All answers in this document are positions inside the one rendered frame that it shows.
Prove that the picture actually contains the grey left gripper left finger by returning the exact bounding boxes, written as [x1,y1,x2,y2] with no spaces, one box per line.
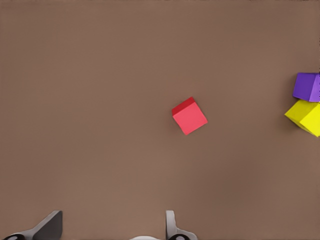
[1,210,63,240]

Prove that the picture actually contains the purple wooden cube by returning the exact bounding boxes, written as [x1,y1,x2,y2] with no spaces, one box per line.
[292,72,320,103]

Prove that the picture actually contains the yellow wooden cube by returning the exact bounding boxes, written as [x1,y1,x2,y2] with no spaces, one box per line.
[284,99,320,138]

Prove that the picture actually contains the red wooden cube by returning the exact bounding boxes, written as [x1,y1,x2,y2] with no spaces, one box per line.
[171,96,209,136]

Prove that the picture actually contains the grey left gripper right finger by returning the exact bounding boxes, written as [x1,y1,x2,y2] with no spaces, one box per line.
[165,210,198,240]

